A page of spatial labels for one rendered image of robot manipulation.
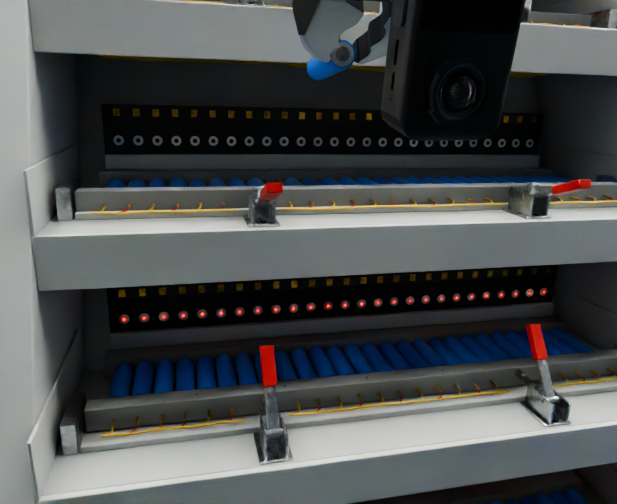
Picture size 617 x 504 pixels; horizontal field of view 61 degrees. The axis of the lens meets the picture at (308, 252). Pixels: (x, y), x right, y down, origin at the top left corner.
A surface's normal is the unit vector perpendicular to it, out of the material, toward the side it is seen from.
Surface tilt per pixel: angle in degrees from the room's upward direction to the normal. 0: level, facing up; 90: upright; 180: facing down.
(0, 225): 90
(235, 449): 22
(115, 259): 112
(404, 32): 91
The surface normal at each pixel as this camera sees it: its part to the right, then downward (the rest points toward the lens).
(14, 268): 0.22, -0.09
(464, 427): 0.03, -0.96
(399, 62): -0.97, 0.06
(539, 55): 0.22, 0.29
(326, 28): 0.05, 1.00
